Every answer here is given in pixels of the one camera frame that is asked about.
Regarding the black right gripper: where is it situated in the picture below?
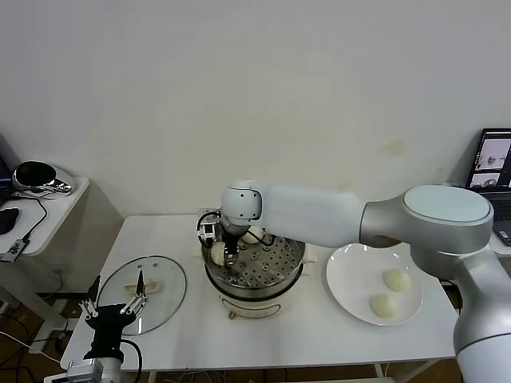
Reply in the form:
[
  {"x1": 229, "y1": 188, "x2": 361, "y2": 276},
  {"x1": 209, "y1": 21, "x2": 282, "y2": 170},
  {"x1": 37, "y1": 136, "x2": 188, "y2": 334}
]
[{"x1": 221, "y1": 227, "x2": 246, "y2": 270}]

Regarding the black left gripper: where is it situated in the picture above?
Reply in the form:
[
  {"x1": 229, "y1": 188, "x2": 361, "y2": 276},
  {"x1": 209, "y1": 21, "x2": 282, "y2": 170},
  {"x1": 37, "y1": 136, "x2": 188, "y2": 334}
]
[{"x1": 79, "y1": 270, "x2": 149, "y2": 359}]

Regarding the white steamed baozi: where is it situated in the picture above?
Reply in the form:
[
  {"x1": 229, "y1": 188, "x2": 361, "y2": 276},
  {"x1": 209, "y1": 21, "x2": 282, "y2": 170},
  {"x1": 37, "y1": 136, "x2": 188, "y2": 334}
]
[
  {"x1": 210, "y1": 241, "x2": 227, "y2": 267},
  {"x1": 369, "y1": 294, "x2": 398, "y2": 320},
  {"x1": 243, "y1": 225, "x2": 267, "y2": 245},
  {"x1": 382, "y1": 268, "x2": 412, "y2": 292}
]

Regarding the round glass lid beige handle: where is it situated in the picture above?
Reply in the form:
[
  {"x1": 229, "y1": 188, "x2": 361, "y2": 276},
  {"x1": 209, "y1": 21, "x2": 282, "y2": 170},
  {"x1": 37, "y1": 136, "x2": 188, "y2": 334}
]
[{"x1": 97, "y1": 255, "x2": 188, "y2": 335}]

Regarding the stainless perforated steamer basket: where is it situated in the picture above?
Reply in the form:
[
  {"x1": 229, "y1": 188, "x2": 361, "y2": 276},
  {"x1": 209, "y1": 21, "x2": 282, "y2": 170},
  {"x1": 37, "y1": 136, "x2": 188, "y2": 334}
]
[{"x1": 202, "y1": 217, "x2": 307, "y2": 294}]

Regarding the grey usb hub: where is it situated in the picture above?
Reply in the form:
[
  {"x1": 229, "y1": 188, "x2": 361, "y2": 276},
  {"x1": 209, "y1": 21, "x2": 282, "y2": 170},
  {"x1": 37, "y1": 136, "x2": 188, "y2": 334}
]
[{"x1": 2, "y1": 238, "x2": 32, "y2": 263}]

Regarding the round white plate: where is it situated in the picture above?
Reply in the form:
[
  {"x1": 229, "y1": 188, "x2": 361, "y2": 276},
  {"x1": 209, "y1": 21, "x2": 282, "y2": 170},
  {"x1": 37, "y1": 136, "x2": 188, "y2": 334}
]
[{"x1": 326, "y1": 243, "x2": 424, "y2": 328}]

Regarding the black computer mouse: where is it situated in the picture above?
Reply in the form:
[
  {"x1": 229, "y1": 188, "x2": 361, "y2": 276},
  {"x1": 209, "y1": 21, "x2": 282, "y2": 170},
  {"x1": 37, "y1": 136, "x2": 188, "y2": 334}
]
[{"x1": 0, "y1": 207, "x2": 21, "y2": 235}]

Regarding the shiny chrome headset device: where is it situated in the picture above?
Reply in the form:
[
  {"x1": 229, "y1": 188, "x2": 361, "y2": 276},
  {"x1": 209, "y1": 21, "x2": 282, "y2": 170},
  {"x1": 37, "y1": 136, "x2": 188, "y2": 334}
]
[{"x1": 13, "y1": 160, "x2": 77, "y2": 196}]

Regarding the dark laptop screen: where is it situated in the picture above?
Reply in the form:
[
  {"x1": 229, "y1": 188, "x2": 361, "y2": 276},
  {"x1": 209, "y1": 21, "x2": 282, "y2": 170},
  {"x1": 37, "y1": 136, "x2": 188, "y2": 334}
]
[{"x1": 0, "y1": 133, "x2": 17, "y2": 208}]

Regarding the open grey laptop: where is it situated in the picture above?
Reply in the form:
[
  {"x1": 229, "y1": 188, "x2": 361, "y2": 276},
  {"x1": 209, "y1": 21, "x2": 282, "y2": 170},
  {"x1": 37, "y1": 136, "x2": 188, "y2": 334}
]
[{"x1": 465, "y1": 128, "x2": 511, "y2": 247}]

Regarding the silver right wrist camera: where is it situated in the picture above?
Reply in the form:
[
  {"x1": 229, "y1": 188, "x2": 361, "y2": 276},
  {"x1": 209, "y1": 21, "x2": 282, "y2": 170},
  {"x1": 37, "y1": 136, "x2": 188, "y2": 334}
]
[{"x1": 196, "y1": 207, "x2": 223, "y2": 245}]

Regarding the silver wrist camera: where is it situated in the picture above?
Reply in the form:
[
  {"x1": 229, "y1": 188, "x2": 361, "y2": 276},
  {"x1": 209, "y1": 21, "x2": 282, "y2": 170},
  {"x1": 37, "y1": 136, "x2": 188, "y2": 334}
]
[
  {"x1": 196, "y1": 207, "x2": 223, "y2": 245},
  {"x1": 59, "y1": 361, "x2": 101, "y2": 383}
]

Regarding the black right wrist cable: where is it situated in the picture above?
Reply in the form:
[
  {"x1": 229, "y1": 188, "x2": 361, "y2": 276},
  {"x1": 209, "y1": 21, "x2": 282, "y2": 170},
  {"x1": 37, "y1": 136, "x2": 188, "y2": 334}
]
[{"x1": 246, "y1": 230, "x2": 277, "y2": 247}]

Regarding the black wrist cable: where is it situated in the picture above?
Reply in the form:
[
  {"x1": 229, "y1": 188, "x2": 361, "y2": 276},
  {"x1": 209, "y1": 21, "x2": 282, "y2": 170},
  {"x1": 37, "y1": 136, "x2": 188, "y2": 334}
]
[
  {"x1": 246, "y1": 230, "x2": 277, "y2": 247},
  {"x1": 119, "y1": 338, "x2": 144, "y2": 383}
]

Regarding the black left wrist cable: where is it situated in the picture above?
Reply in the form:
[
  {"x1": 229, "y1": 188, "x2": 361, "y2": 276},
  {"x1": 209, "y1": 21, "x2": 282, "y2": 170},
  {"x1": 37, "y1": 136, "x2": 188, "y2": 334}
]
[{"x1": 119, "y1": 338, "x2": 144, "y2": 383}]

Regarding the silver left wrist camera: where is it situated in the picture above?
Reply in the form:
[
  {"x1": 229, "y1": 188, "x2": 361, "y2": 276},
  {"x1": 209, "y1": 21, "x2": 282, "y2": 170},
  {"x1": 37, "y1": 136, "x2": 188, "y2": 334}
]
[{"x1": 59, "y1": 361, "x2": 101, "y2": 383}]

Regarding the thin black desk cable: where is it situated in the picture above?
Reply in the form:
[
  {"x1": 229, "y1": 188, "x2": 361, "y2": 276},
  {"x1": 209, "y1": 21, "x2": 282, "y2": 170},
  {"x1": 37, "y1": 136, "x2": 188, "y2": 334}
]
[{"x1": 11, "y1": 190, "x2": 48, "y2": 243}]

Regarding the white side table black frame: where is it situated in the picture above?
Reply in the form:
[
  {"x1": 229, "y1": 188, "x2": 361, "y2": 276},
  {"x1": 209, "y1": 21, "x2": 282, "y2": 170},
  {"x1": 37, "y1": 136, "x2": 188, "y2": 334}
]
[{"x1": 438, "y1": 181, "x2": 511, "y2": 320}]

